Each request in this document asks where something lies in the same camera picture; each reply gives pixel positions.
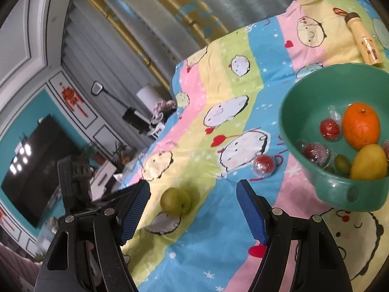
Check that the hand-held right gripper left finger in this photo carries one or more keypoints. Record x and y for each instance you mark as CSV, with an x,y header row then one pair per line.
x,y
135,213

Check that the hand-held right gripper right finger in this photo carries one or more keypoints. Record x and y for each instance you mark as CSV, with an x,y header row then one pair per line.
x,y
252,213

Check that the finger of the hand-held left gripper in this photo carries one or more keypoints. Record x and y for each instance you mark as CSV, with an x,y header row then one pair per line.
x,y
112,197

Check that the green apple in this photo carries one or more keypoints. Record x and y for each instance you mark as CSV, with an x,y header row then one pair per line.
x,y
174,202

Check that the small yellow green fruit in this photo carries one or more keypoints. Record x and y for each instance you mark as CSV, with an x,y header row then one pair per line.
x,y
342,162
329,169

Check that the green plastic bowl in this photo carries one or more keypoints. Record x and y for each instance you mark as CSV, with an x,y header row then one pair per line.
x,y
304,103

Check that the yellow mango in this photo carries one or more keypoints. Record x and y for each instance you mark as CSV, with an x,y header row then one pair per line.
x,y
369,162

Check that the orange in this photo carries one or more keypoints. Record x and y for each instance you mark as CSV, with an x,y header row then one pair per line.
x,y
361,126

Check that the white television cabinet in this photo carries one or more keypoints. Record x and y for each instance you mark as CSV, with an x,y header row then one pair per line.
x,y
103,176

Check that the black television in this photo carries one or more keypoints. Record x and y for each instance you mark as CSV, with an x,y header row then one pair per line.
x,y
33,170

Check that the potted plant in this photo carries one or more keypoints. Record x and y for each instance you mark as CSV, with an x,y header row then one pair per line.
x,y
119,152

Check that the black floor lamp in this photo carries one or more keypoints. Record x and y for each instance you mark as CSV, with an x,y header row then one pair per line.
x,y
97,88

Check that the pink couch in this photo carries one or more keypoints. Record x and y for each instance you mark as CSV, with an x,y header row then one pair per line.
x,y
15,267

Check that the pink white knitted cloth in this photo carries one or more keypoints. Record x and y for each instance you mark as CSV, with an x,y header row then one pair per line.
x,y
164,106

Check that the white cylinder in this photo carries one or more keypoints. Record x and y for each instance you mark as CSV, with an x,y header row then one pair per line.
x,y
149,97

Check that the cartoon printed striped blanket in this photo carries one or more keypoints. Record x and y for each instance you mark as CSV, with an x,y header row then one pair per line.
x,y
212,82

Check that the yellow patterned curtain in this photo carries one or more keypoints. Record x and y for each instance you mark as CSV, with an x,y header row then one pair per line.
x,y
188,9

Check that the yellow bear print bottle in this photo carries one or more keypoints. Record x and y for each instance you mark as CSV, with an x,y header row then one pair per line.
x,y
364,42

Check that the red knot wall decoration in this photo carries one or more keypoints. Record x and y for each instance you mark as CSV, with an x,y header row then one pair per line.
x,y
71,97

